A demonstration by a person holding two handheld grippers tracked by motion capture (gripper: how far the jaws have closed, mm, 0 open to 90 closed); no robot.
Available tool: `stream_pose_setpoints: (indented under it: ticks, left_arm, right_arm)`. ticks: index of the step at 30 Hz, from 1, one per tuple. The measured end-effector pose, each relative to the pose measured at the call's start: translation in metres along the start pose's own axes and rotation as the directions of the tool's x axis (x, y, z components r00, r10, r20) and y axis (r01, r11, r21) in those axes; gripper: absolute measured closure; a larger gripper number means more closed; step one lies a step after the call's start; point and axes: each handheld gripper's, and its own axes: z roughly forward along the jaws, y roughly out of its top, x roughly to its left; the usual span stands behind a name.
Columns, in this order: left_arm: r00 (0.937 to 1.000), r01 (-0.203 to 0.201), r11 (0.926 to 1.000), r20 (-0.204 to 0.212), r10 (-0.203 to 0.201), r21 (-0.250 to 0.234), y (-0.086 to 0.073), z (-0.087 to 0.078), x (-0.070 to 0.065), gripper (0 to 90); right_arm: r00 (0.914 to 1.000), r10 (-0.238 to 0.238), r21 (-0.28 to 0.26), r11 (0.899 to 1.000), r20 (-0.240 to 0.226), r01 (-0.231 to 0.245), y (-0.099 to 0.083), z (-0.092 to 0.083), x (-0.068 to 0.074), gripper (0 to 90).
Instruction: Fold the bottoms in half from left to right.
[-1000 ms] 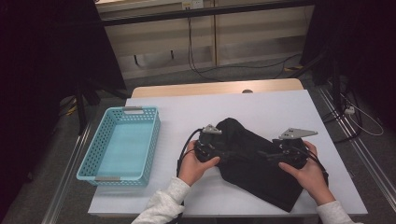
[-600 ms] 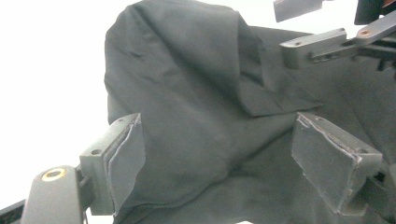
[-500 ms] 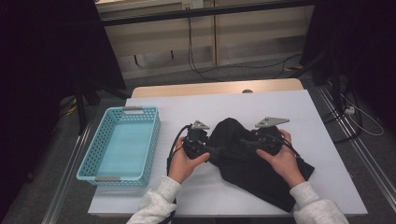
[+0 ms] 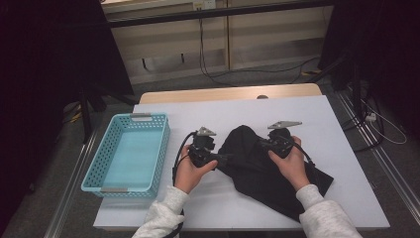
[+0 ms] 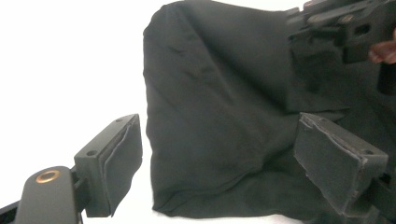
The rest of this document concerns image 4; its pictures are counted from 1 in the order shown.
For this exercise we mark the white wall socket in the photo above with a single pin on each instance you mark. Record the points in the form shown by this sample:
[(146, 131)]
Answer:
[(204, 4)]

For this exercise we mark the aluminium floor rail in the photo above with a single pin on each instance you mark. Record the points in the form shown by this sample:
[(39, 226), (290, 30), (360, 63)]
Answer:
[(389, 165), (71, 188)]

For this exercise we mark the light blue plastic basket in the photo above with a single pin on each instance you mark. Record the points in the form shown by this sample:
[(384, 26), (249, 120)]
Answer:
[(132, 155)]

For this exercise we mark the black curtain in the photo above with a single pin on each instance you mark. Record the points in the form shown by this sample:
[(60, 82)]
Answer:
[(39, 66), (389, 49)]

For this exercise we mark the white power plug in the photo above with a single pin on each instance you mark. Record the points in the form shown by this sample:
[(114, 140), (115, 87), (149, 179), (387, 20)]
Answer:
[(371, 116)]

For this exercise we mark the yellow floor tape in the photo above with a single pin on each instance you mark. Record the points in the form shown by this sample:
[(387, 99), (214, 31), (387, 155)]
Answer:
[(312, 72)]

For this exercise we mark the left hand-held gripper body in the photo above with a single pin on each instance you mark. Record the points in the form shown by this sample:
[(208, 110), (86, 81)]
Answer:
[(201, 155)]

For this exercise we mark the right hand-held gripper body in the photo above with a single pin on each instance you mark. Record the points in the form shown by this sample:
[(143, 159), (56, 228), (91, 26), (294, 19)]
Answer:
[(280, 142)]

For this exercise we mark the person's right hand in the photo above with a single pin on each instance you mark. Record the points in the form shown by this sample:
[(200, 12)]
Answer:
[(292, 168)]

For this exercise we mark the person's left hand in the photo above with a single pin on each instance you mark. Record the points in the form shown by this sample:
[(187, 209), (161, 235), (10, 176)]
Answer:
[(188, 175)]

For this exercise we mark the white table mat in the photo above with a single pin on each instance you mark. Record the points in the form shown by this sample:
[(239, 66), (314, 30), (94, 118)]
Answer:
[(231, 112)]

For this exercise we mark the black shorts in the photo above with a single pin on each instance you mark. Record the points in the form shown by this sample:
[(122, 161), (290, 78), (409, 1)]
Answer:
[(254, 172)]

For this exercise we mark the black horizontal bar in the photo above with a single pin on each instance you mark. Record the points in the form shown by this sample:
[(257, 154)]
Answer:
[(214, 12)]

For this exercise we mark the black stand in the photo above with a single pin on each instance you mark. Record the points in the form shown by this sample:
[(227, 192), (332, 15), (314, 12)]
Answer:
[(356, 89), (86, 119)]

